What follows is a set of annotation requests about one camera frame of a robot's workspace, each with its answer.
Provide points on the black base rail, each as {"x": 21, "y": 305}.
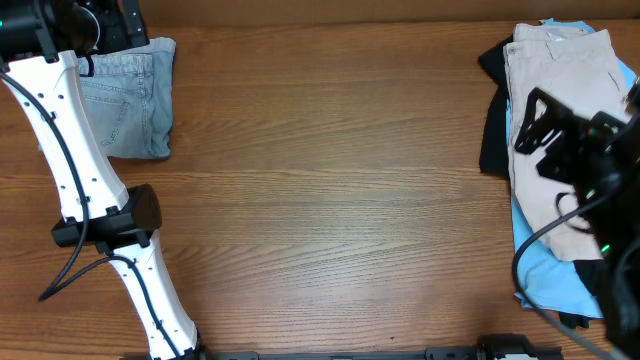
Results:
{"x": 488, "y": 347}

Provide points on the black garment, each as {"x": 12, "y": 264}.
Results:
{"x": 495, "y": 125}

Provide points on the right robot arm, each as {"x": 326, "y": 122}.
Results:
{"x": 612, "y": 211}

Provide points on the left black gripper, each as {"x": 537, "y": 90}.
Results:
{"x": 130, "y": 18}

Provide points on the light blue denim shorts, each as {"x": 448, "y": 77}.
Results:
{"x": 129, "y": 100}

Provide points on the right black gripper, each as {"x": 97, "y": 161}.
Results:
{"x": 578, "y": 138}

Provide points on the light blue shirt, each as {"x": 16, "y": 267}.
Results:
{"x": 576, "y": 65}

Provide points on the beige shorts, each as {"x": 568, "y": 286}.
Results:
{"x": 566, "y": 89}

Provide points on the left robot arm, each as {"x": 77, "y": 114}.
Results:
{"x": 41, "y": 44}

